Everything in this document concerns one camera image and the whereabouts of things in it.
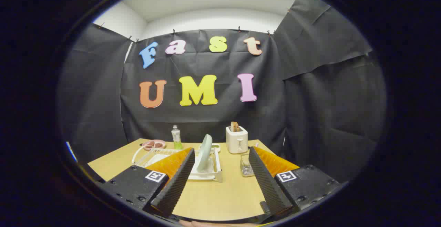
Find white dish rack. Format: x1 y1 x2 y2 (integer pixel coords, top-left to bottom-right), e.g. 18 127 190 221
132 144 223 183

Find green dish soap bottle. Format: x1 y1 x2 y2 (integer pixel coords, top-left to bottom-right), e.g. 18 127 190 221
172 125 183 150

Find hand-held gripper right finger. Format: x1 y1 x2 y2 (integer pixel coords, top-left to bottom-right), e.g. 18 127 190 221
248 146 341 217

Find pink bowl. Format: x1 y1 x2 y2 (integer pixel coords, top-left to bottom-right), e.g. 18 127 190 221
141 140 166 151

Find metal wire basket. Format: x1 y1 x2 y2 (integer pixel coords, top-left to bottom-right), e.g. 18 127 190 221
240 153 255 177

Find white toaster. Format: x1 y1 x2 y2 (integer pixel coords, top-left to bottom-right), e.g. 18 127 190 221
226 126 248 154

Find light green plate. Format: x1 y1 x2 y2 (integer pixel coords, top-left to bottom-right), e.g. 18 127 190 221
197 134 213 172

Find black backdrop cloth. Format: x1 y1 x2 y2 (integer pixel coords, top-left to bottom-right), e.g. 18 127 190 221
57 0 388 186

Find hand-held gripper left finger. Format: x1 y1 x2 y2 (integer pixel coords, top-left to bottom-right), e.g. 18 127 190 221
100 147 196 219

